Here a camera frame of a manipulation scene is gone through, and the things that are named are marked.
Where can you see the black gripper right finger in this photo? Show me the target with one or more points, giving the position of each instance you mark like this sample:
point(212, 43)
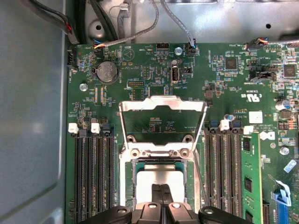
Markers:
point(180, 214)

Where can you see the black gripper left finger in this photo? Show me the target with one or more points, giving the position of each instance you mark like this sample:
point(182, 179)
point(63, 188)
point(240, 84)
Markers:
point(149, 214)

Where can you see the silver green CPU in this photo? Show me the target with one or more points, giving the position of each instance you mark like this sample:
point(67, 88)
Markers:
point(144, 184)

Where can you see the thin metal locking lever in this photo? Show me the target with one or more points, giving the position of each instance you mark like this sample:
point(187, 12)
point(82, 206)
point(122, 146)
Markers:
point(198, 170)

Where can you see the silver socket cover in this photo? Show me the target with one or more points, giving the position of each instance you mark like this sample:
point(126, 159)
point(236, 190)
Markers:
point(163, 100)

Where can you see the CPU socket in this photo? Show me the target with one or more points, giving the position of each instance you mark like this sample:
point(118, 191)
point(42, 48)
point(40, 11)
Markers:
point(122, 182)

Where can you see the black RAM slot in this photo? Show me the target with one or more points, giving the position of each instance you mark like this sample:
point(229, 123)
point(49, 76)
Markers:
point(100, 175)
point(210, 168)
point(109, 175)
point(80, 175)
point(90, 175)
point(235, 168)
point(222, 168)

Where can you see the blue expansion slot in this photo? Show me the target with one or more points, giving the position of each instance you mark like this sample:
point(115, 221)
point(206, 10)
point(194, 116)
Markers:
point(282, 198)

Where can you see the green RAM stick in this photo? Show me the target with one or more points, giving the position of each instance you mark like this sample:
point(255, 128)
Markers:
point(251, 161)

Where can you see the green motherboard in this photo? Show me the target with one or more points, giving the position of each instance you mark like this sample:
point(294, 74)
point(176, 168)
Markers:
point(177, 93)

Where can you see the silver motherboard screw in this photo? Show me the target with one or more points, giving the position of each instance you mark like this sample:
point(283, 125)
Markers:
point(83, 87)
point(178, 50)
point(284, 150)

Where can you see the silver internal USB port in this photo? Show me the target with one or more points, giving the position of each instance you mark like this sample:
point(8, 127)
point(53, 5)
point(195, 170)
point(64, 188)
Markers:
point(175, 75)

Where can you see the round coin cell battery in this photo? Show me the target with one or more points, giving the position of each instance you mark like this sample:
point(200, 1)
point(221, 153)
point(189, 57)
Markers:
point(106, 72)

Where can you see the silver blue capacitor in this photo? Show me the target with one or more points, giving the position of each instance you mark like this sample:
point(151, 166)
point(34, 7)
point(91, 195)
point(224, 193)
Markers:
point(282, 105)

